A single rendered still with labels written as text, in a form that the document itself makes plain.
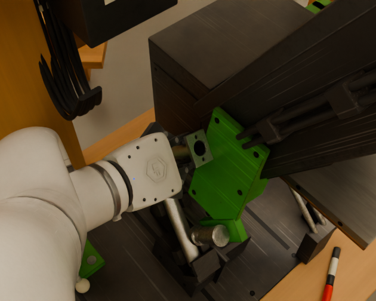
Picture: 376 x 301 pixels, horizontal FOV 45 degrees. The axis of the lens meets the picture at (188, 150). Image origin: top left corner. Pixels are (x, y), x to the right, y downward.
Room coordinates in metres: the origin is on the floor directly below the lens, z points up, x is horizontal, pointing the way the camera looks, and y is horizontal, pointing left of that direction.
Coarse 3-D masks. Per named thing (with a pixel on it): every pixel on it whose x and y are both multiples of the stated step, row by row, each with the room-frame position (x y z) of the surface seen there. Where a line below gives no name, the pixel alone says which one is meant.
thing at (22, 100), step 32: (0, 0) 0.56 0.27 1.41; (32, 0) 0.58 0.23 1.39; (0, 32) 0.54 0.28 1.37; (32, 32) 0.57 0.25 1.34; (0, 64) 0.53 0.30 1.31; (32, 64) 0.56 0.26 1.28; (0, 96) 0.52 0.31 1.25; (32, 96) 0.55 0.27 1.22; (0, 128) 0.50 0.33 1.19; (64, 128) 0.57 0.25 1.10
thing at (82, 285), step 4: (80, 276) 0.32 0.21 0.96; (80, 280) 0.31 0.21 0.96; (84, 280) 0.31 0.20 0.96; (76, 284) 0.31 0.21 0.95; (80, 284) 0.30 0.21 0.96; (84, 284) 0.30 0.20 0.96; (88, 284) 0.31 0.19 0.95; (76, 288) 0.30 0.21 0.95; (80, 288) 0.30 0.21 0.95; (84, 288) 0.30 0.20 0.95; (88, 288) 0.30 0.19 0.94; (80, 292) 0.29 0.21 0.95; (84, 292) 0.29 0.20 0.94
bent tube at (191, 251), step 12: (204, 132) 0.47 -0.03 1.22; (192, 144) 0.44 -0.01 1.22; (204, 144) 0.45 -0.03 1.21; (180, 156) 0.45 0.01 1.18; (192, 156) 0.42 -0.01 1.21; (204, 156) 0.43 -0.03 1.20; (168, 204) 0.42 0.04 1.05; (168, 216) 0.41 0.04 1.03; (180, 216) 0.41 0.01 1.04; (180, 228) 0.39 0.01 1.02; (180, 240) 0.37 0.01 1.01; (192, 252) 0.35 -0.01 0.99
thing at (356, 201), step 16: (352, 160) 0.47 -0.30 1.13; (368, 160) 0.47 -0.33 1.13; (288, 176) 0.44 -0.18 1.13; (304, 176) 0.44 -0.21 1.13; (320, 176) 0.44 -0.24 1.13; (336, 176) 0.44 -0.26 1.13; (352, 176) 0.44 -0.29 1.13; (368, 176) 0.44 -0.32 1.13; (304, 192) 0.41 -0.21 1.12; (320, 192) 0.41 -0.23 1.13; (336, 192) 0.41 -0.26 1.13; (352, 192) 0.41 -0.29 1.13; (368, 192) 0.41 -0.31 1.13; (320, 208) 0.38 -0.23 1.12; (336, 208) 0.37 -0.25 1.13; (352, 208) 0.37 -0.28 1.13; (368, 208) 0.37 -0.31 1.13; (336, 224) 0.36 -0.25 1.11; (352, 224) 0.34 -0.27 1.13; (368, 224) 0.34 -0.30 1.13; (352, 240) 0.33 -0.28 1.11; (368, 240) 0.32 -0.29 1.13
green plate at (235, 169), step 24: (216, 120) 0.46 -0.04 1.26; (216, 144) 0.45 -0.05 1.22; (240, 144) 0.42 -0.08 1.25; (216, 168) 0.43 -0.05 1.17; (240, 168) 0.40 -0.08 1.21; (192, 192) 0.43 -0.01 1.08; (216, 192) 0.41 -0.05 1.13; (240, 192) 0.38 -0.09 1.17; (216, 216) 0.38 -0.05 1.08; (240, 216) 0.37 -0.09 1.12
